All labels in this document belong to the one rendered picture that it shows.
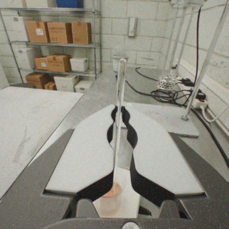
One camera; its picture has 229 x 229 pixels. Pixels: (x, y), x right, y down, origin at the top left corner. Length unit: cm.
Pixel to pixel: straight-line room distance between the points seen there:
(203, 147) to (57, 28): 232
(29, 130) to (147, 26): 228
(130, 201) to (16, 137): 42
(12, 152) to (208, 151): 61
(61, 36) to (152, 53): 148
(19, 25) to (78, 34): 96
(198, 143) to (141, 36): 217
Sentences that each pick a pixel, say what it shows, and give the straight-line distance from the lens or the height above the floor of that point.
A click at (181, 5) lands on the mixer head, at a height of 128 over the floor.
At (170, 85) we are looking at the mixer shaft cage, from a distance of 51.
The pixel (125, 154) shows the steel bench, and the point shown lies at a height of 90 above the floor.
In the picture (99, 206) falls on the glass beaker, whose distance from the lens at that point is 21.
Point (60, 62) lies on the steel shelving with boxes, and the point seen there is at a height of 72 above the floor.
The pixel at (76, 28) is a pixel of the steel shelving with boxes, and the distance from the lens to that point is 231.
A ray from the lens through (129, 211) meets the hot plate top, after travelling 25.
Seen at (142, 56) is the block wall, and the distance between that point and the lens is 255.
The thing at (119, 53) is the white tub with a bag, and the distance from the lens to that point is 114.
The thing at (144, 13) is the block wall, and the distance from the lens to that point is 252.
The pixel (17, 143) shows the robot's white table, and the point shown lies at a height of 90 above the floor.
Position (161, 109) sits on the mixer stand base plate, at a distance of 65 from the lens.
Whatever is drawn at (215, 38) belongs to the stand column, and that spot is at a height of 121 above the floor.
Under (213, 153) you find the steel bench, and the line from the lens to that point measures 53.
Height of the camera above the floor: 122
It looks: 33 degrees down
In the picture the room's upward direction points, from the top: 3 degrees clockwise
